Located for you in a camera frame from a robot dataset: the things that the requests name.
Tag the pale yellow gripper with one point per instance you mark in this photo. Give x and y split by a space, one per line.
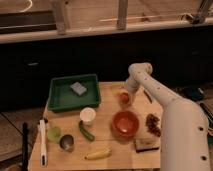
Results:
132 97

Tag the red apple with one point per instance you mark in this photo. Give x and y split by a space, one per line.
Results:
124 98

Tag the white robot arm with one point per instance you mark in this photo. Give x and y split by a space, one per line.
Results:
184 126

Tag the white paper cup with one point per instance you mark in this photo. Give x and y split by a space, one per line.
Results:
87 115

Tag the small metal cup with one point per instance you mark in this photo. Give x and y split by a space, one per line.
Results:
67 143

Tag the grey wedge piece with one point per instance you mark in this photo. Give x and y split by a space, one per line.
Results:
148 96

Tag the orange bowl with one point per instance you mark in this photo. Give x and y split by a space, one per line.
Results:
125 124

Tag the bunch of red grapes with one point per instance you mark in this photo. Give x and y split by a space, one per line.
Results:
152 125

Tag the brown bread slice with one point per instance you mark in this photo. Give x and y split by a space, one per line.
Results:
146 144

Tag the grey sponge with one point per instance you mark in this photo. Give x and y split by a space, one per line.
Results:
78 88

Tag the green cucumber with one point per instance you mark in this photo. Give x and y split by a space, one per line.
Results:
85 132

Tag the yellow banana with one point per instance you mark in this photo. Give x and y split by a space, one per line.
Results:
98 154

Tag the green plastic tray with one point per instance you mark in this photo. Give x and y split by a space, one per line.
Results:
62 98

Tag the light green pear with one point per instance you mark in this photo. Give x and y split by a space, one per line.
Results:
54 134

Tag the black table leg pole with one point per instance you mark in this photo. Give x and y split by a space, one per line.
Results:
25 147

